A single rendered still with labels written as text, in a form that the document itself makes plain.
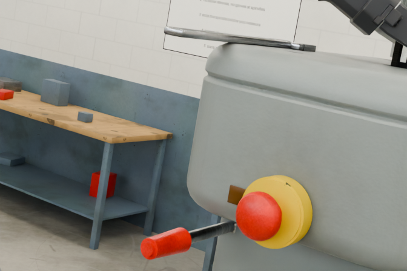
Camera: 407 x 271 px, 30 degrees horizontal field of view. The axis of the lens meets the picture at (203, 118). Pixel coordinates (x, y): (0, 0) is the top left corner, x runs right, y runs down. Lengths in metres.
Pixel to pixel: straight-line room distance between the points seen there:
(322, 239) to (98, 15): 6.16
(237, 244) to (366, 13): 0.27
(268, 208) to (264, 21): 5.16
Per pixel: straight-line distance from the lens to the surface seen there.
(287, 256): 0.76
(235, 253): 0.79
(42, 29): 7.22
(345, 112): 0.61
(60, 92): 6.57
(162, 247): 0.68
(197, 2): 6.09
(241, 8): 5.86
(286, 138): 0.64
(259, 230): 0.60
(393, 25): 0.76
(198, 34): 0.64
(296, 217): 0.62
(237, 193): 0.66
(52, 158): 7.11
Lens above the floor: 1.92
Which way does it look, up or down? 8 degrees down
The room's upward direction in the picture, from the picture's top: 10 degrees clockwise
